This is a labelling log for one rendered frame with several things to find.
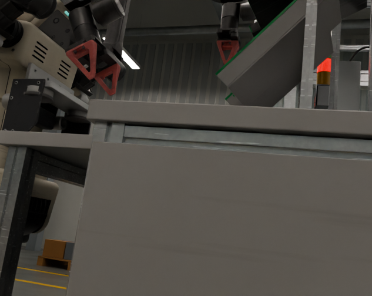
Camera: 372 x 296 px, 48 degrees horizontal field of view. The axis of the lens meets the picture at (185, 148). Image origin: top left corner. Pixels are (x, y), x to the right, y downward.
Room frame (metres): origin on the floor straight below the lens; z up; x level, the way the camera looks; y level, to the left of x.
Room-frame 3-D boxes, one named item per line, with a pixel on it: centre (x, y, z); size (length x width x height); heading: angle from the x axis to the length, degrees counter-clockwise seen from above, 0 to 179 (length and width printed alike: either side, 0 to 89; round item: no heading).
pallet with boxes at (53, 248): (6.98, 1.38, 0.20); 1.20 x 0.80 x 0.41; 72
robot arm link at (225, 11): (1.23, -0.10, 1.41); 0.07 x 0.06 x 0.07; 68
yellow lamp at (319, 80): (1.38, -0.45, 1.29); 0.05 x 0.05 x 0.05
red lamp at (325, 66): (1.38, -0.45, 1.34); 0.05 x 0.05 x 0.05
